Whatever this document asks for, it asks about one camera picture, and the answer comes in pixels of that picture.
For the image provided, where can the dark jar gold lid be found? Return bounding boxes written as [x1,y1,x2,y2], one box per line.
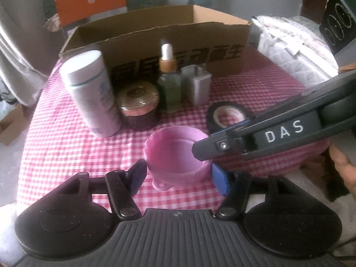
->
[116,81,161,131]

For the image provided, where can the person's right hand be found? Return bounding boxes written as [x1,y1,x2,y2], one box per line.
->
[330,144,356,198]

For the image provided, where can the black tape roll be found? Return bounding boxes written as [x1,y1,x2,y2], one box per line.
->
[206,101,255,134]

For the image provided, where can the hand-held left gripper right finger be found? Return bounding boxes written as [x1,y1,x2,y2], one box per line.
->
[211,164,299,220]

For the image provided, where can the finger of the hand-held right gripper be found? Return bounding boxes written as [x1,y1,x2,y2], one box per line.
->
[191,133,253,162]
[222,118,267,137]

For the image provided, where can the pink plastic bowl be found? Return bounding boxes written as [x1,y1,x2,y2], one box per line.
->
[144,126,213,192]

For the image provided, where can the white charger plug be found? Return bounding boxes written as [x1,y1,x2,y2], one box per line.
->
[181,64,212,106]

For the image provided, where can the small cardboard box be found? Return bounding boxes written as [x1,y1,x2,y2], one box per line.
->
[0,104,31,146]

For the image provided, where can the white supplement bottle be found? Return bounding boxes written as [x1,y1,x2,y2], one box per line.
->
[59,50,123,138]

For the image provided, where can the pink checkered tablecloth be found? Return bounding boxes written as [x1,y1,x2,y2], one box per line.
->
[15,44,334,209]

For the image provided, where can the white quilted package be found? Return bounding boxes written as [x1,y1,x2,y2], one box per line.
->
[250,14,341,89]

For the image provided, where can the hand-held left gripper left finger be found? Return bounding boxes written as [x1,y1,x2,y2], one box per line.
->
[58,160,147,220]

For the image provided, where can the green glass dropper bottle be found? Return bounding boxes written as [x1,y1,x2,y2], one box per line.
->
[156,43,182,113]

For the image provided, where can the black box gold circles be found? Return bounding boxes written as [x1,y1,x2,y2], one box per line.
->
[318,0,356,67]

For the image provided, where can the grey curtain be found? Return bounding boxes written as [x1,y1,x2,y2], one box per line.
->
[0,0,60,107]

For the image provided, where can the orange printed carton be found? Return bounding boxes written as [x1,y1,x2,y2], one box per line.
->
[53,0,128,28]

